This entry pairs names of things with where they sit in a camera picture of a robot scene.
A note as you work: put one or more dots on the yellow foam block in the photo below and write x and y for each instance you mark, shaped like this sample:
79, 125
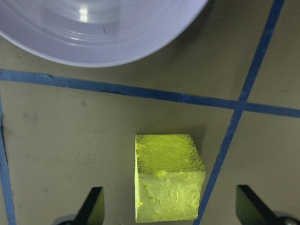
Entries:
168, 187

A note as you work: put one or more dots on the lavender round plate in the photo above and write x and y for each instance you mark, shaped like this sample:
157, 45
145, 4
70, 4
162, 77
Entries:
105, 47

